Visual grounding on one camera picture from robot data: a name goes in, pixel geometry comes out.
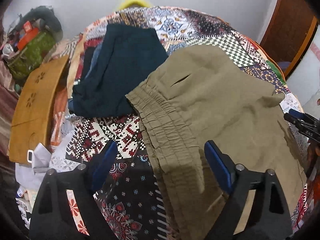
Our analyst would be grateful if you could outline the olive khaki pants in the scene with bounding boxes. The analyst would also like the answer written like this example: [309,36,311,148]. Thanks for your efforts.
[126,45,305,239]

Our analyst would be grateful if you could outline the white paper pile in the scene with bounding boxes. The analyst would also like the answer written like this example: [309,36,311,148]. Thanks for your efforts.
[15,131,78,225]

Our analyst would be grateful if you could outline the patchwork patterned bedspread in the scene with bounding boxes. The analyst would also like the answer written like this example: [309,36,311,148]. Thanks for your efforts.
[15,5,316,240]

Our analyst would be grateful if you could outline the brown wooden carved board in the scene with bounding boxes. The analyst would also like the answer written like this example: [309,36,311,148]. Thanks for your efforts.
[8,55,69,164]

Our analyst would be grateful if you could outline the brown wooden door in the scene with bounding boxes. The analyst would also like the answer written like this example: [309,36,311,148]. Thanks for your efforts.
[260,0,318,78]

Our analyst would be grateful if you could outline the green patterned bag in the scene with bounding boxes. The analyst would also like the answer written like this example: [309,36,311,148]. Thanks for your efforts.
[7,31,55,82]

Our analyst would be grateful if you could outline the dark navy folded garment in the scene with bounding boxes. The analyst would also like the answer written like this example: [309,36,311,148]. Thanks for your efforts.
[73,24,168,118]

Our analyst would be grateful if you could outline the orange box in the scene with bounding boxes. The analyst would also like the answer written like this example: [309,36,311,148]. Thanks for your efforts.
[17,21,39,51]

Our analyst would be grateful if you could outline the grey plush pillow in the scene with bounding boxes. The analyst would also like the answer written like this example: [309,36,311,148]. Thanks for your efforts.
[14,5,63,42]

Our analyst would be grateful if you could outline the yellow curved headboard pillow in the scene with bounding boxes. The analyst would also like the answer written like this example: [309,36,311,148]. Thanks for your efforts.
[117,0,152,10]

